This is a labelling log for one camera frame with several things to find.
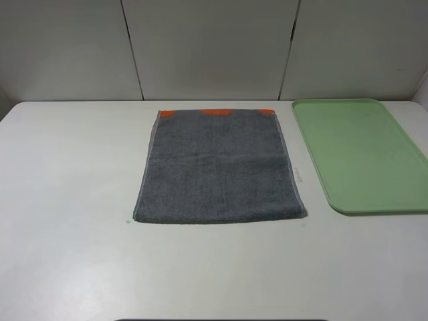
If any grey towel with orange pattern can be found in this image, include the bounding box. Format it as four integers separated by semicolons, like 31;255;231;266
133;109;307;224

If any green plastic tray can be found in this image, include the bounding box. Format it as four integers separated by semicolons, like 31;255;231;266
292;99;427;217

